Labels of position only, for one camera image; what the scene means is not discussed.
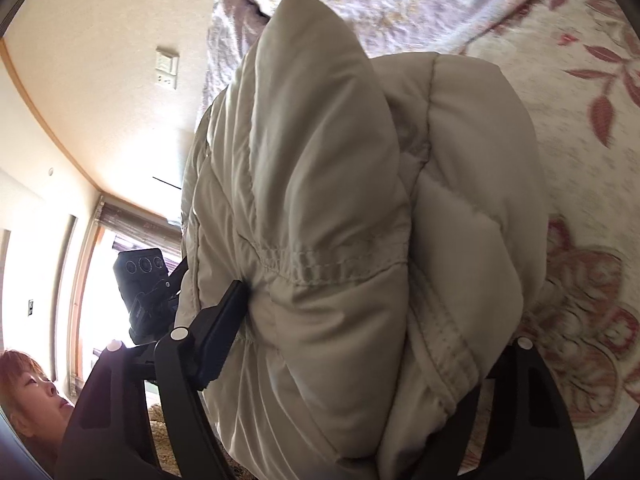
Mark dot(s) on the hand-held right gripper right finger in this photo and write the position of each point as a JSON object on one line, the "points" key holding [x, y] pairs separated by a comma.
{"points": [[525, 410]]}

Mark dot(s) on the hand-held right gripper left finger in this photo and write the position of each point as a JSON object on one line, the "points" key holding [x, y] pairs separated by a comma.
{"points": [[220, 340]]}

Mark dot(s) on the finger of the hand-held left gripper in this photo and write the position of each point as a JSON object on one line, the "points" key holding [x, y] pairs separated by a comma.
{"points": [[179, 271]]}

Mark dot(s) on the beige puffer jacket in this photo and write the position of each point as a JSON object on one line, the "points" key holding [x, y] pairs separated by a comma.
{"points": [[325, 235]]}

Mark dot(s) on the bamboo roller blind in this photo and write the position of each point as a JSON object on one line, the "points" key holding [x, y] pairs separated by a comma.
{"points": [[140, 227]]}

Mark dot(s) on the bright window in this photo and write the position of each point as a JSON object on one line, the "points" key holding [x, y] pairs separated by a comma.
{"points": [[95, 300]]}

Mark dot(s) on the beige shaggy rug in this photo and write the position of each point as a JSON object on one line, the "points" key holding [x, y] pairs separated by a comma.
{"points": [[160, 440]]}

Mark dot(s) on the person's head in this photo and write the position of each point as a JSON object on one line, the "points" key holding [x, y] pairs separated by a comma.
{"points": [[30, 390]]}

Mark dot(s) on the floral bedsheet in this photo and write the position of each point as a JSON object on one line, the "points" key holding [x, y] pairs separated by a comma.
{"points": [[585, 185]]}

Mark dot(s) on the small dark wall switch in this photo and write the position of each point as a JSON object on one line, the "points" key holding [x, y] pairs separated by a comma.
{"points": [[31, 306]]}

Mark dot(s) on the white wall socket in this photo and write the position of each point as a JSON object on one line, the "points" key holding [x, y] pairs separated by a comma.
{"points": [[165, 80]]}

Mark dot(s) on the white wall switch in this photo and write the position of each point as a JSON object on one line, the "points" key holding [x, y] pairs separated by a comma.
{"points": [[167, 60]]}

